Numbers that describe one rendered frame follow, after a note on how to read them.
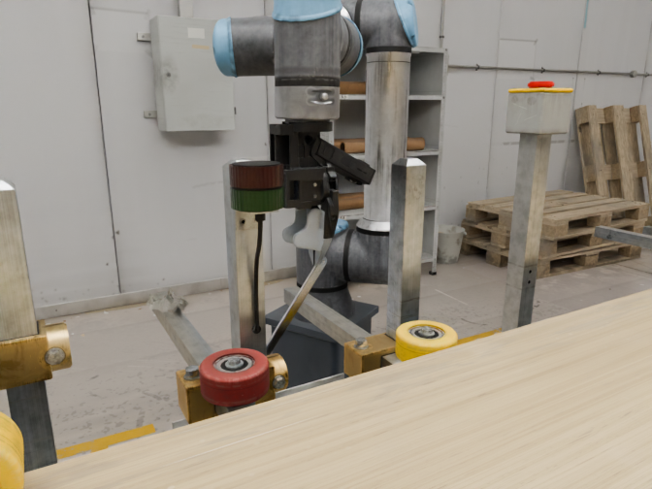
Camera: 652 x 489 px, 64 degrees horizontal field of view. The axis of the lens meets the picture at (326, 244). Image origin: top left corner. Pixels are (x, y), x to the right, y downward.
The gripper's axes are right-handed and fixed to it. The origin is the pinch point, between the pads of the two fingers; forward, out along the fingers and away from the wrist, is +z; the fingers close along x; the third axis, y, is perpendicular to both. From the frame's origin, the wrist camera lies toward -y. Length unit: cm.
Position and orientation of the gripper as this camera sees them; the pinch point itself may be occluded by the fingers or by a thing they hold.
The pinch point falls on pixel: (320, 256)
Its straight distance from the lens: 79.3
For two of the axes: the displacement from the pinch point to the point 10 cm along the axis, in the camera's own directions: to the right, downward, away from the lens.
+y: -8.7, 1.2, -4.8
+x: 4.9, 2.2, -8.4
